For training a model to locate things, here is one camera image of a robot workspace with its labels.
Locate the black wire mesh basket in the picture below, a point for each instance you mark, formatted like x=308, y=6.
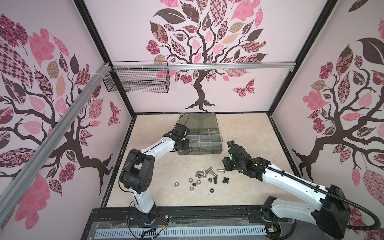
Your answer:
x=138, y=77

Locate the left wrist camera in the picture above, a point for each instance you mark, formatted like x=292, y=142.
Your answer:
x=180, y=130

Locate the aluminium rail wall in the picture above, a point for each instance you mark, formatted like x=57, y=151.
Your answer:
x=222, y=66
x=23, y=180

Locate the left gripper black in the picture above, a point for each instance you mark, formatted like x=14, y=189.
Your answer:
x=185, y=147

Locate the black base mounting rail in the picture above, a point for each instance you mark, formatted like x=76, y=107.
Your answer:
x=191, y=214

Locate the white slotted cable duct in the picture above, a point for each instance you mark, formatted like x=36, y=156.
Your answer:
x=179, y=232

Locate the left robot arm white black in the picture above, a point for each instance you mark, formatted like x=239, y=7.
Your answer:
x=137, y=173

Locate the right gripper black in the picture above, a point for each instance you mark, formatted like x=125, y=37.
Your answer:
x=225, y=162

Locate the aluminium rail left wall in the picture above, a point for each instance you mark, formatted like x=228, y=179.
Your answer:
x=23, y=180

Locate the aluminium rail back wall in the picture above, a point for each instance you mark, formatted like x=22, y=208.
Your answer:
x=222, y=66

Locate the silver hex bolt upright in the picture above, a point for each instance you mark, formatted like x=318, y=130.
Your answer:
x=207, y=171

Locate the black socket screw pair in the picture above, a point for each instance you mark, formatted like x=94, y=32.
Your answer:
x=225, y=180

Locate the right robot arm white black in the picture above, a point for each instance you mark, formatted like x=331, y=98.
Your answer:
x=322, y=206

